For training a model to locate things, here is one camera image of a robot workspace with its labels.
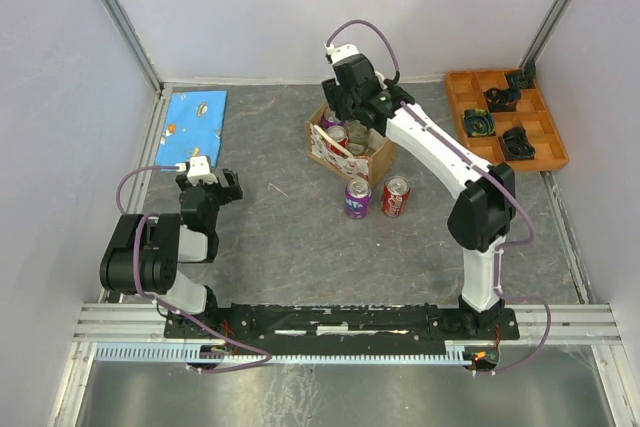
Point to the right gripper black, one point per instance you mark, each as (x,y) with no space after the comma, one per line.
(333,93)

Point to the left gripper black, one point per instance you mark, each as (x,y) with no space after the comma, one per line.
(228,193)

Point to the clear green-cap bottle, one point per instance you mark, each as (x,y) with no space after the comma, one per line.
(358,133)

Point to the red cola can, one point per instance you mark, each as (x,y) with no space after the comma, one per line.
(338,134)
(395,195)

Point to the purple fanta can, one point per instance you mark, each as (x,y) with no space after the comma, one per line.
(357,198)

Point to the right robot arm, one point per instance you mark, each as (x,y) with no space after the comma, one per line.
(483,194)

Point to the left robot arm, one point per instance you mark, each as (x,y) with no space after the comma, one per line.
(142,256)

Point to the canvas tote bag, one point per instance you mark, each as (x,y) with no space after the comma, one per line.
(372,166)

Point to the blue space-print cloth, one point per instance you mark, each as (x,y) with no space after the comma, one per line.
(193,127)

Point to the orange wooden divided tray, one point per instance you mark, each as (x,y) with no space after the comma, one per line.
(466,91)

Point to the blue-green rolled fabric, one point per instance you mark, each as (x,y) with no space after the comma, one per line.
(478,123)

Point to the black rolled belt upper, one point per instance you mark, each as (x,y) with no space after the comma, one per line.
(502,100)

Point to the black rolled belt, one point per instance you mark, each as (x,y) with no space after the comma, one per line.
(516,146)
(502,100)

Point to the dark rolled fabric top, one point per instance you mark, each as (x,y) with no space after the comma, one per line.
(524,78)

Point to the black rolled belt lower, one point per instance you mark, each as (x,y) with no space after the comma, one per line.
(516,146)

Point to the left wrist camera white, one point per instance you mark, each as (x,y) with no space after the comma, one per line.
(200,171)

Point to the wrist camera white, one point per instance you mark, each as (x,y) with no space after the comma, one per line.
(200,171)
(335,54)

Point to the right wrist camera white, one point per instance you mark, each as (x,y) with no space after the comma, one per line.
(335,54)

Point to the blue cable duct rail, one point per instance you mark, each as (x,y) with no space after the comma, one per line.
(206,354)

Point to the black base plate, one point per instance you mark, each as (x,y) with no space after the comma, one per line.
(247,323)

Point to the aluminium frame rail front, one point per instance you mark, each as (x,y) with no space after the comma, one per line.
(582,324)

